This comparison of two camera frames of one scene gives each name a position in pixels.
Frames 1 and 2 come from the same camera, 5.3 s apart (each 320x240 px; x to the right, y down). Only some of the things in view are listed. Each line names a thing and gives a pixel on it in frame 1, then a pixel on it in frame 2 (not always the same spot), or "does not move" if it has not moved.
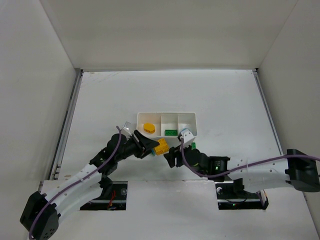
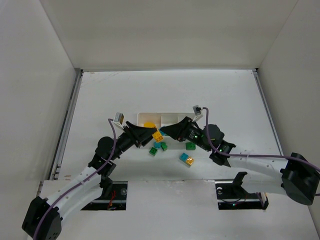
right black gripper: (179, 157) -> (183, 130)
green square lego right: (193, 145) does not move
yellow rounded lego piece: (149, 127) does not move
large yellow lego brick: (163, 147) -> (157, 136)
